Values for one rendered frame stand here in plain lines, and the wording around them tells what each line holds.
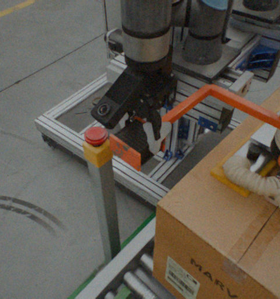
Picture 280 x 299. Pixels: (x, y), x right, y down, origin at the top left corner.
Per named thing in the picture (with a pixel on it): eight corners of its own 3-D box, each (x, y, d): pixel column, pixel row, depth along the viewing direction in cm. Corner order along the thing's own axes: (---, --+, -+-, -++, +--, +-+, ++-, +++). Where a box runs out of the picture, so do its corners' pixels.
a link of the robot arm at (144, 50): (147, 45, 47) (109, 25, 51) (147, 72, 50) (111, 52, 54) (180, 25, 51) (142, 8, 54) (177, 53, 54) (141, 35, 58)
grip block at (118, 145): (138, 172, 65) (138, 156, 62) (110, 150, 69) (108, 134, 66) (165, 150, 69) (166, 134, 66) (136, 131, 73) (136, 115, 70)
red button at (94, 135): (96, 154, 94) (94, 145, 91) (80, 142, 97) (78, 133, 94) (113, 142, 97) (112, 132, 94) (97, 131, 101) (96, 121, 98)
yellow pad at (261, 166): (246, 199, 73) (252, 186, 70) (208, 174, 78) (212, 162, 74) (315, 124, 90) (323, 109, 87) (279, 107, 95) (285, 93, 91)
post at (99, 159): (114, 284, 168) (96, 153, 94) (106, 274, 171) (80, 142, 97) (124, 274, 171) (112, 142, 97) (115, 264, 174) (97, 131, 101)
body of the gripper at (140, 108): (176, 105, 63) (182, 48, 54) (147, 127, 59) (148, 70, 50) (147, 89, 67) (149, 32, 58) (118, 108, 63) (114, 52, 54)
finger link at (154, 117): (166, 138, 61) (156, 97, 56) (161, 143, 60) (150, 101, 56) (149, 134, 64) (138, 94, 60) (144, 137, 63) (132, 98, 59)
